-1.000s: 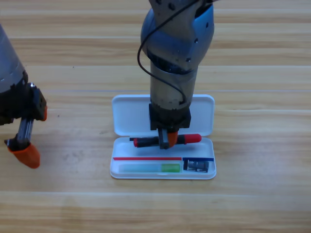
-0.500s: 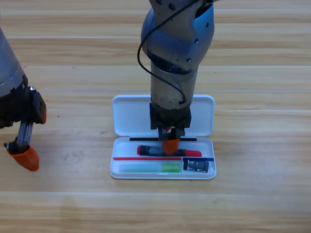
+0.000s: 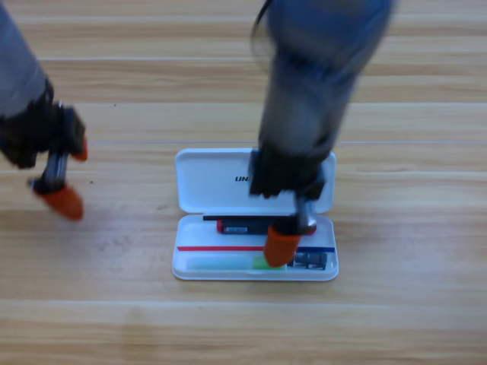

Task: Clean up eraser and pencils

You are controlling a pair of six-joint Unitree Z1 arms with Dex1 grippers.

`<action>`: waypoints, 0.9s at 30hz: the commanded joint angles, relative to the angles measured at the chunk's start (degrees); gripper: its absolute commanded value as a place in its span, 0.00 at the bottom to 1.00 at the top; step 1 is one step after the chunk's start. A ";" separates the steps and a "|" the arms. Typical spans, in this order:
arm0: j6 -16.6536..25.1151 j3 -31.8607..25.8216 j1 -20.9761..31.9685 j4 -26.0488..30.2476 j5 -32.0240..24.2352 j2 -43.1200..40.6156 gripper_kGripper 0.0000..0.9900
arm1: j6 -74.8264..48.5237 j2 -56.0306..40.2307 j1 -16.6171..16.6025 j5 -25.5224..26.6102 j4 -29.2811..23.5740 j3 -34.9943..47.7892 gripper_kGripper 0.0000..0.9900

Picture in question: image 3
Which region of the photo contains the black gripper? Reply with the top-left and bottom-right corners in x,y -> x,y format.
247,141 -> 328,268
0,90 -> 89,222

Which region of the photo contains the eraser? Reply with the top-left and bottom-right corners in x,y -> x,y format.
287,250 -> 329,271

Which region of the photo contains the red and black marker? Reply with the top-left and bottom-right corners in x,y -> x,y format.
216,218 -> 317,236

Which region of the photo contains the green highlighter pen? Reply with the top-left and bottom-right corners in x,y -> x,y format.
185,255 -> 287,272

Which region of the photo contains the white Unitree pencil case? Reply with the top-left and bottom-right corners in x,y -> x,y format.
171,148 -> 339,282

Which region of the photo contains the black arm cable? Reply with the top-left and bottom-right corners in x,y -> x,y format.
249,0 -> 273,54

